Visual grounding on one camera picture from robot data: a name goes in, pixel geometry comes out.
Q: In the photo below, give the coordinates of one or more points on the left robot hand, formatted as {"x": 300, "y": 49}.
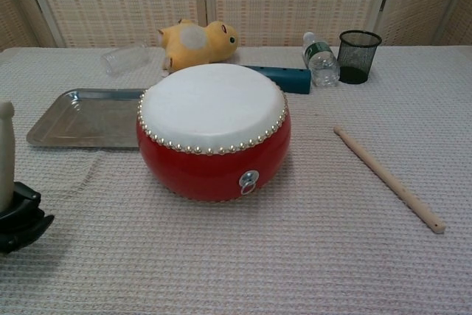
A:
{"x": 18, "y": 226}

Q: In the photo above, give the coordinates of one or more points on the wooden drumstick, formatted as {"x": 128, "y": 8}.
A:
{"x": 6, "y": 152}
{"x": 387, "y": 178}

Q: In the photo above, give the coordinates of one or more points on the red drum white skin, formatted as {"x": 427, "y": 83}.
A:
{"x": 214, "y": 116}

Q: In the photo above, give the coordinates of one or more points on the stainless steel tray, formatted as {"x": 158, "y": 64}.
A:
{"x": 85, "y": 119}

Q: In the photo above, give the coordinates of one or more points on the clear plastic cup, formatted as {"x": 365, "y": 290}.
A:
{"x": 123, "y": 59}

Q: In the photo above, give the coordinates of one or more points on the white woven tablecloth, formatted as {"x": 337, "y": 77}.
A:
{"x": 236, "y": 263}

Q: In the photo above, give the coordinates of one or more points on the beige woven folding screen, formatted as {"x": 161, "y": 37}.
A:
{"x": 121, "y": 1}

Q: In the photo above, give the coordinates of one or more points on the yellow plush toy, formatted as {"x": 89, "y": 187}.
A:
{"x": 199, "y": 47}

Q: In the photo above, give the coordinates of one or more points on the teal blue box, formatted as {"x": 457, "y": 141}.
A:
{"x": 291, "y": 79}

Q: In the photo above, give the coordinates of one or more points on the green label water bottle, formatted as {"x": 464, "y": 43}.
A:
{"x": 321, "y": 60}

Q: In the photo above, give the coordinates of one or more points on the black mesh pen cup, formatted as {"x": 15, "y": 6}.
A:
{"x": 359, "y": 57}

